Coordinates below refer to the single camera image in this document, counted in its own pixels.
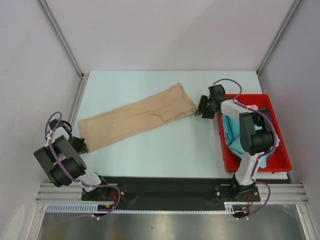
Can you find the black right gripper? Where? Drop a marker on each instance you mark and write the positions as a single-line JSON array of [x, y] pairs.
[[206, 114]]

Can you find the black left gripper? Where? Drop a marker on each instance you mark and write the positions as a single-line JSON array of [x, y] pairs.
[[81, 147]]

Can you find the beige t shirt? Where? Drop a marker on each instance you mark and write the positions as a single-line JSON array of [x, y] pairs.
[[155, 111]]

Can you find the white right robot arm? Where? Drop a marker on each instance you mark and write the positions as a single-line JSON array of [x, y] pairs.
[[257, 136]]

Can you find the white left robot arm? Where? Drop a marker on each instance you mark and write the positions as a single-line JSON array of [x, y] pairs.
[[63, 146]]

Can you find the light blue t shirt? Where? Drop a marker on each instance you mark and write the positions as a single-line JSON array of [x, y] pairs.
[[231, 129]]

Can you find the pink t shirt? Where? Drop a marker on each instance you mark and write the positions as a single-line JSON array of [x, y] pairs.
[[254, 107]]

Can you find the teal t shirt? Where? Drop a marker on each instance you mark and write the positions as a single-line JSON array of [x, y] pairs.
[[235, 147]]

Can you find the red plastic bin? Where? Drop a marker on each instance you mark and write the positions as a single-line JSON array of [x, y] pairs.
[[279, 161]]

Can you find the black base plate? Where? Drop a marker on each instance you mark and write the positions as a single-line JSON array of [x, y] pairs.
[[115, 184]]

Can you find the white slotted cable duct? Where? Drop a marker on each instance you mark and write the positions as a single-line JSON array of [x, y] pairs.
[[104, 208]]

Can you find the aluminium frame rail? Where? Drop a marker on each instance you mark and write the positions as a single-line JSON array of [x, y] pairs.
[[274, 193]]

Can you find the right rear aluminium post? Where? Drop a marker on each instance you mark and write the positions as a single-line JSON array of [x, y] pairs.
[[294, 7]]

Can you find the aluminium post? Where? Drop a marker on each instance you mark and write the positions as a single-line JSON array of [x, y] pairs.
[[56, 29], [294, 7]]

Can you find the left rear aluminium post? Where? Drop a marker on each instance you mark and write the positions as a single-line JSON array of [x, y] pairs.
[[56, 29]]

